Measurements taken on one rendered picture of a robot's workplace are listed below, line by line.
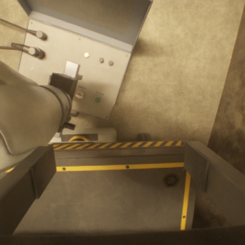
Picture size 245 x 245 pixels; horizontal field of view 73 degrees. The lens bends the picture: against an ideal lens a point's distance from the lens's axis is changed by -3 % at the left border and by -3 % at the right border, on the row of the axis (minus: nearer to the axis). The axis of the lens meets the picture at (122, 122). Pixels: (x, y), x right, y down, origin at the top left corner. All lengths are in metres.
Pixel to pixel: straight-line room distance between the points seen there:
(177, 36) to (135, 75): 0.22
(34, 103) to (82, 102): 0.46
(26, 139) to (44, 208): 0.37
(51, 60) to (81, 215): 0.52
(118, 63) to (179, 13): 0.31
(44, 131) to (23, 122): 0.04
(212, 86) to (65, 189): 0.68
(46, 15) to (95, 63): 0.23
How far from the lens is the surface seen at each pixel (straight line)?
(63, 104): 0.32
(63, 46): 0.69
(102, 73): 0.65
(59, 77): 0.40
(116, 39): 0.66
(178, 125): 0.78
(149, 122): 0.74
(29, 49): 0.67
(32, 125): 0.20
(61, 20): 0.70
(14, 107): 0.20
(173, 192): 0.51
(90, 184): 0.47
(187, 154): 0.16
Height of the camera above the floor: 0.71
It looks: 76 degrees down
